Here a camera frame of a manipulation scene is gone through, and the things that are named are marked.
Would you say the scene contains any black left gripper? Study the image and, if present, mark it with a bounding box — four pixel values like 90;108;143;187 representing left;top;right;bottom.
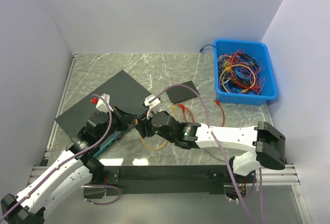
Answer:
97;105;137;143

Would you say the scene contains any orange ethernet patch cable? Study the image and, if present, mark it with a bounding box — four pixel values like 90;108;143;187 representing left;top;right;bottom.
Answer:
139;105;177;151

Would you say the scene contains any red ethernet patch cable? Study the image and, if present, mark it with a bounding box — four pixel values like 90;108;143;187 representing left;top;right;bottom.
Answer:
178;104;195;124

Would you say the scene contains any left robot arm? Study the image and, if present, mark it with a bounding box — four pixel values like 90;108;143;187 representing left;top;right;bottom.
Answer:
1;108;137;223

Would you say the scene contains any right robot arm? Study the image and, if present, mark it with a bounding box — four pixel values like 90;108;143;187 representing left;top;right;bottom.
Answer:
135;111;286;182

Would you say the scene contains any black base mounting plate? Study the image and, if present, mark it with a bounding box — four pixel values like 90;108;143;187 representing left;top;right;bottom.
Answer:
87;165;256;196

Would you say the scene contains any blue plastic bin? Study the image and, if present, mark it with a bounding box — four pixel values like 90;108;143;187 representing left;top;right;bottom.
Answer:
213;39;278;106

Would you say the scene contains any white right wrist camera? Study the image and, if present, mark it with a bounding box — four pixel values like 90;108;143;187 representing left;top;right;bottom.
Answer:
143;94;161;108

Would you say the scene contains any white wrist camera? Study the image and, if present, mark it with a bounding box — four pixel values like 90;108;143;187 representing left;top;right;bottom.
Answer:
91;93;113;113
143;94;161;108

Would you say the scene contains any large black network switch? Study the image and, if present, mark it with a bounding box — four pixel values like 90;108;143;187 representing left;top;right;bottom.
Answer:
55;69;150;158

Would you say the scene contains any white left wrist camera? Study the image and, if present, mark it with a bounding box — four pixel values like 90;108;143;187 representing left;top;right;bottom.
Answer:
91;93;113;113

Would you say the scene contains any small black network switch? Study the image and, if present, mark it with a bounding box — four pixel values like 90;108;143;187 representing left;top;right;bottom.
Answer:
166;87;197;105

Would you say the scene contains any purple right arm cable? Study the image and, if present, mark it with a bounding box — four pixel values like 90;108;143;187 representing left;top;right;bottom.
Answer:
148;85;263;224

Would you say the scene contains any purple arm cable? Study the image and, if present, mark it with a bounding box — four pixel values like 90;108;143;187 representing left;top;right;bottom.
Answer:
148;85;263;224
0;94;122;219

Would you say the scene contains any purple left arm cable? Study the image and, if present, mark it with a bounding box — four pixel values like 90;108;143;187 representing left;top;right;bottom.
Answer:
0;94;122;219

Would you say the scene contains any blue cable behind bin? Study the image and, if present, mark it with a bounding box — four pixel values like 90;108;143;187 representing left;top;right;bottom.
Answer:
200;44;217;53

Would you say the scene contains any tangled coloured wires bundle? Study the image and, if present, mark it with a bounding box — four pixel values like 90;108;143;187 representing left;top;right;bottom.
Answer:
217;49;266;95

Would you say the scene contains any aluminium frame rail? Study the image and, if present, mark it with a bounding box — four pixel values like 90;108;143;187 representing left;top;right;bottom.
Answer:
27;165;300;186

